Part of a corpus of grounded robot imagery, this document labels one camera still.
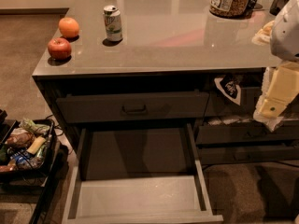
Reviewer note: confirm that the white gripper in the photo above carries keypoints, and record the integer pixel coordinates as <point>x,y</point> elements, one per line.
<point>286,32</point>

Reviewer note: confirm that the grey drawer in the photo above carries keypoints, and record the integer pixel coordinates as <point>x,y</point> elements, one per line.
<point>219,105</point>
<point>217,131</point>
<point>145,176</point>
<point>133,106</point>
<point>230,155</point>

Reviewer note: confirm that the white packets in drawer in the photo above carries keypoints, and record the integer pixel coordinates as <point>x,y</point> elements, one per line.
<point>229,119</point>

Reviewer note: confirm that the black white chip bag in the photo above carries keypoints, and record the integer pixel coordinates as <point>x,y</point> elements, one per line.
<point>229,87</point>

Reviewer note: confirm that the grey counter cabinet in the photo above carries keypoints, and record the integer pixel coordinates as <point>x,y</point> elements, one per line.
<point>166,46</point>

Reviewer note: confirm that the white green soda can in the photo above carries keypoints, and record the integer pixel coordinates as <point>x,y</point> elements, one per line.
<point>112,21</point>

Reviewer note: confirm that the orange fruit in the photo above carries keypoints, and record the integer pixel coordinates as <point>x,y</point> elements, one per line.
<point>68,27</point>

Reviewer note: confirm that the red apple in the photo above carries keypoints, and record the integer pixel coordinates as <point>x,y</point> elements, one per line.
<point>59,48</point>

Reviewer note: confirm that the black bin of snacks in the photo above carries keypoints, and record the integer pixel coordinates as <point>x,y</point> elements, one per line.
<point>26,148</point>

